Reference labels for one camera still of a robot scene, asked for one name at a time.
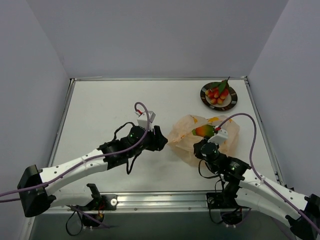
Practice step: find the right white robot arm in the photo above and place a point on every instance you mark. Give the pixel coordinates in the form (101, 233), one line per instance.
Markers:
(250, 189)

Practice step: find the translucent orange plastic bag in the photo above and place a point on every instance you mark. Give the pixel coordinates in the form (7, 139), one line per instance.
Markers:
(181, 140)

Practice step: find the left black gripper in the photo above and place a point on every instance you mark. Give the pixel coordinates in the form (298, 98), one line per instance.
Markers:
(155, 139)

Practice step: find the dark rimmed ceramic plate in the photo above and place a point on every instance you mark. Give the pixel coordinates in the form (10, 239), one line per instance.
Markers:
(230, 102)

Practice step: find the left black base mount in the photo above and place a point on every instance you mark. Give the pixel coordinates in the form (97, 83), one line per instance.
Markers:
(92, 213)

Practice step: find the red fake fruit bunch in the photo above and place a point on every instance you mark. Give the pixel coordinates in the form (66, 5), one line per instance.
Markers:
(217, 92)

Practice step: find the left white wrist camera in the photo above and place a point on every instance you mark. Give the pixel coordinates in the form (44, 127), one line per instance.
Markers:
(143, 121)

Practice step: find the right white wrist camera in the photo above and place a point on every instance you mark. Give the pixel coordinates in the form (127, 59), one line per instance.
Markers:
(219, 137)

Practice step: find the aluminium side rail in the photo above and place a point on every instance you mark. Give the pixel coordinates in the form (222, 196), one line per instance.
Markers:
(67, 102)

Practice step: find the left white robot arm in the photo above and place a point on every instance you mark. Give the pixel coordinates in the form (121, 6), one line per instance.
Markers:
(41, 189)

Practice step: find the aluminium front rail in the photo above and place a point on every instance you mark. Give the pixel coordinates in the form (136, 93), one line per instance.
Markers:
(127, 201)

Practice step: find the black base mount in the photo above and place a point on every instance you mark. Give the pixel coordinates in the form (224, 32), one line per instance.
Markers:
(92, 213)
(223, 211)

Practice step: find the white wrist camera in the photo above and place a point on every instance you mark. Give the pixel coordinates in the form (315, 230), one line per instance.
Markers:
(219, 137)
(143, 121)

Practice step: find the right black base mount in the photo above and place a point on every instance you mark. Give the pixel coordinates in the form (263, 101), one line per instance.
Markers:
(223, 211)

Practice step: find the green orange fake mango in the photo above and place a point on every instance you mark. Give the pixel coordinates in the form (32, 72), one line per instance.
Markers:
(204, 131)

